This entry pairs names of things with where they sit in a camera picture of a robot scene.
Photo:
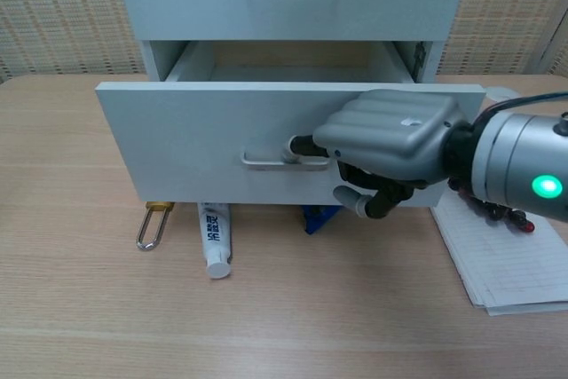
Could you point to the white lined paper notebook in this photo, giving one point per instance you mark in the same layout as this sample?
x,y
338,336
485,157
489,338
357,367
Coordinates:
x,y
497,268

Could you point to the brass long-shackle padlock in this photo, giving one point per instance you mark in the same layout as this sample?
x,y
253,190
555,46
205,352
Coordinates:
x,y
155,209

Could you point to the blue snack packet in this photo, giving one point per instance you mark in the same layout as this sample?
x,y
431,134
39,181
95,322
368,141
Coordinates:
x,y
317,221

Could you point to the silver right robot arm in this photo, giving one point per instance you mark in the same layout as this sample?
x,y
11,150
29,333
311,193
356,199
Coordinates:
x,y
510,152

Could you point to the white bottom drawer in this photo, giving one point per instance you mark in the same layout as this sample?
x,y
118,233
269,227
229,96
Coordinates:
x,y
177,139

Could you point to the white toothpaste tube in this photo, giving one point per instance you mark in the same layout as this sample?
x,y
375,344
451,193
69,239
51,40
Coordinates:
x,y
214,237

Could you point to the woven bamboo screen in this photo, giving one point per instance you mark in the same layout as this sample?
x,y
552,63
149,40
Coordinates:
x,y
62,10

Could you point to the grey partition post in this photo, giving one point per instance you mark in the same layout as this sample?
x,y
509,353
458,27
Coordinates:
x,y
554,46

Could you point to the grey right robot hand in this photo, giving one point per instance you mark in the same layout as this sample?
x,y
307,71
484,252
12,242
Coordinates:
x,y
390,130

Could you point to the dark purple grape bunch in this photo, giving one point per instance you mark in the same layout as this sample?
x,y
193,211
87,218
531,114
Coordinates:
x,y
519,221

